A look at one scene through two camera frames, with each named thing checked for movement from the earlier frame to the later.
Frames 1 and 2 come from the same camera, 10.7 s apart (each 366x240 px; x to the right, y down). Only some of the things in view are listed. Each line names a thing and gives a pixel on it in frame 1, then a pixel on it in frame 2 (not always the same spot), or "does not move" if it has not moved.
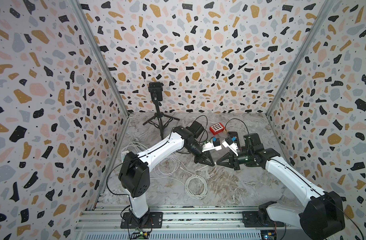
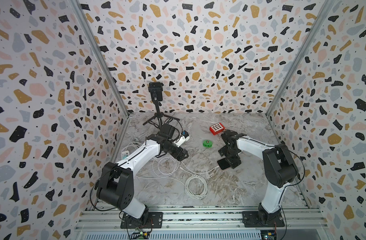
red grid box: (217, 128) does not move
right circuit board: (267, 234) does not move
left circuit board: (142, 235) does not move
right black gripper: (230, 164) to (233, 159)
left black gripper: (202, 159) to (177, 156)
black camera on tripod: (160, 119) does not move
